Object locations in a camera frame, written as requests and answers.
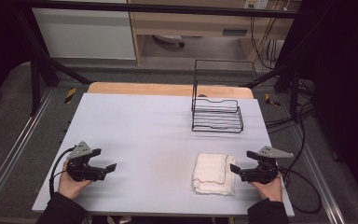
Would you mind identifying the person's right hand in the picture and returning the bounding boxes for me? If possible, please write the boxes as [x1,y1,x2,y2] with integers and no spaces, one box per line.
[249,173,284,203]

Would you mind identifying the wooden table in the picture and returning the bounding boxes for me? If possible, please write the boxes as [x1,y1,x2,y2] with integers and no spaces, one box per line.
[87,81,255,100]

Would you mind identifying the black metal frame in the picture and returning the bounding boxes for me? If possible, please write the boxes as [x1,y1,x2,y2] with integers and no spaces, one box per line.
[10,0,312,118]

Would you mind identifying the bundle of black floor cables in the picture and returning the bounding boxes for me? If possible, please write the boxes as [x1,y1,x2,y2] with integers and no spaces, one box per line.
[265,102,317,135]

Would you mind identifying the aluminium floor rail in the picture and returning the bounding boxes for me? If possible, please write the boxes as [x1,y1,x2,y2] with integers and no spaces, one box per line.
[291,123,347,224]
[0,88,56,207]

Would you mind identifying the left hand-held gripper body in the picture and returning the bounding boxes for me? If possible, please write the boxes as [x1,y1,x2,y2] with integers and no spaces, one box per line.
[66,141,107,183]

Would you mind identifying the yellow black tape marker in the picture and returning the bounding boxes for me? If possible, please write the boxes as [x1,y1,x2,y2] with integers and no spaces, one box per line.
[63,87,78,105]
[264,92,282,107]

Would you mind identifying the light wooden desk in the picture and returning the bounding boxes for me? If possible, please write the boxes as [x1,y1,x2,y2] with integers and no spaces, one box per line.
[127,0,303,65]

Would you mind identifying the office chair base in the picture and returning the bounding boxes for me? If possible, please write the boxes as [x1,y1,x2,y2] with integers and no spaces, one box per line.
[152,34,186,49]

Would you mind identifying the black wire rack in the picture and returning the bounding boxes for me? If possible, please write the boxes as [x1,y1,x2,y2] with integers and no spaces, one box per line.
[191,58,258,134]

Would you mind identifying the white wall socket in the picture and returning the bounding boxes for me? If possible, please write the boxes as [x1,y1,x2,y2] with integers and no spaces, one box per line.
[242,0,270,10]

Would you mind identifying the white towel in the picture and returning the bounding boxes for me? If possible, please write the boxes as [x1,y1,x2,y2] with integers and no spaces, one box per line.
[192,151,238,197]

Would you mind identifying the person's left hand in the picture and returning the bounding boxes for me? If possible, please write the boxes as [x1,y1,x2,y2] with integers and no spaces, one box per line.
[57,160,93,201]

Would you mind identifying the right hand-held gripper black cable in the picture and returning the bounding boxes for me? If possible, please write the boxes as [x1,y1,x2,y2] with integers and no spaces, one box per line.
[276,166,323,216]

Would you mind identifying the hand-held gripper black cable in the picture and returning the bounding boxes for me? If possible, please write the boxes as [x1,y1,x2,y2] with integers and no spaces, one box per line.
[276,166,323,216]
[48,146,76,198]

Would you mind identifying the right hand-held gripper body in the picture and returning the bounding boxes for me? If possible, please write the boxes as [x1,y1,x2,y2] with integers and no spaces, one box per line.
[240,145,295,185]

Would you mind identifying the hanging black cables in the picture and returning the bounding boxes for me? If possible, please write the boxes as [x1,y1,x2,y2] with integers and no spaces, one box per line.
[249,15,282,71]

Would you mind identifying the left hand-held gripper black cable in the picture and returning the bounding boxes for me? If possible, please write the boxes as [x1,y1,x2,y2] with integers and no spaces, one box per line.
[48,146,76,198]

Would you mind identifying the small grey rectangular plate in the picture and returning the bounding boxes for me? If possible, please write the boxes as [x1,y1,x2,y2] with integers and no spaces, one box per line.
[221,28,249,37]

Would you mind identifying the white cabinet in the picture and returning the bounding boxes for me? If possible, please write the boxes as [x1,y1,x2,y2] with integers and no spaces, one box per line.
[31,0,137,61]

